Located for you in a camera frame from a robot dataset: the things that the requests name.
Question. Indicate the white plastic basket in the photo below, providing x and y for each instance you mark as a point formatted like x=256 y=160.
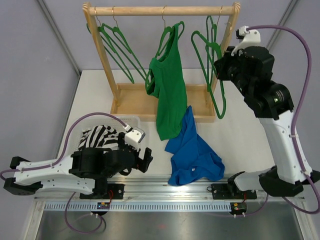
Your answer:
x=96 y=120

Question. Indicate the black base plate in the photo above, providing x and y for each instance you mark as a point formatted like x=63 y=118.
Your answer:
x=228 y=191
x=113 y=191

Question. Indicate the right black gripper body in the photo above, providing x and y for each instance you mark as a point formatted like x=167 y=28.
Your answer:
x=230 y=69

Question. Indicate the black white striped tank top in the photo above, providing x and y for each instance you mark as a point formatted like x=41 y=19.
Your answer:
x=99 y=136

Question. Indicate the green hanger with striped top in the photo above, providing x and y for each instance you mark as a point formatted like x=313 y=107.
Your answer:
x=211 y=32

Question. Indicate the green hanger far left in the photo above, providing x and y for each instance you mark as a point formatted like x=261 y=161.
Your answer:
x=115 y=44

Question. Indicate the aluminium mounting rail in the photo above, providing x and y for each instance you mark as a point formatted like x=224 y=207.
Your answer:
x=145 y=188

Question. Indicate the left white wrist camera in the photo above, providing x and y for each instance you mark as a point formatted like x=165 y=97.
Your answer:
x=133 y=135

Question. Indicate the green hanger with blue top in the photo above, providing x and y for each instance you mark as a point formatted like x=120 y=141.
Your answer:
x=220 y=115

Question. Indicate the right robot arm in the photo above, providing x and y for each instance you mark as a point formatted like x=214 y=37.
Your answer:
x=250 y=70

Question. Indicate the blue tank top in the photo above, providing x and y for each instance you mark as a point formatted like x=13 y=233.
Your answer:
x=192 y=158

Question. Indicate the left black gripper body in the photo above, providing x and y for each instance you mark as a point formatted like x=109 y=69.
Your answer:
x=122 y=144

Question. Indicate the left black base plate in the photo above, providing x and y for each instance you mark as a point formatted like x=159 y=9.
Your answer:
x=113 y=191

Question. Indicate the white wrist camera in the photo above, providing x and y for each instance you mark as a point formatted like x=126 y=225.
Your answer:
x=133 y=135
x=247 y=38

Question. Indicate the white slotted cable duct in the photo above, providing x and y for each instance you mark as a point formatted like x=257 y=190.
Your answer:
x=119 y=206

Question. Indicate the green tank top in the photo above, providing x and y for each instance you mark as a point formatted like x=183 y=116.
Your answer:
x=166 y=83

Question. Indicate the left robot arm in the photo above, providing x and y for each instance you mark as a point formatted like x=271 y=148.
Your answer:
x=85 y=171

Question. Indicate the wooden clothes rack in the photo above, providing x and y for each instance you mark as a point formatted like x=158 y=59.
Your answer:
x=132 y=99

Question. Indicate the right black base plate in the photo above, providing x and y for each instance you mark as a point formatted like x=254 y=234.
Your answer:
x=228 y=191

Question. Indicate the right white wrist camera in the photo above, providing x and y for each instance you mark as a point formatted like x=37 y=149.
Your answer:
x=247 y=38

